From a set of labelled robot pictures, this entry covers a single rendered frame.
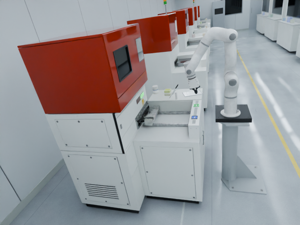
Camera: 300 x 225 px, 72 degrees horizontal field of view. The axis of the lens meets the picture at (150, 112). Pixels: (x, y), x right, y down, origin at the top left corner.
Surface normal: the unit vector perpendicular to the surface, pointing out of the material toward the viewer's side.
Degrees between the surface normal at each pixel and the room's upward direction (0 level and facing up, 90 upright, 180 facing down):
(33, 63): 90
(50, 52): 90
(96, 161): 90
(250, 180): 0
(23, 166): 90
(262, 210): 0
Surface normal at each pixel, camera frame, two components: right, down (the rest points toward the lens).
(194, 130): -0.25, 0.46
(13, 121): 0.96, -0.01
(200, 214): -0.14, -0.89
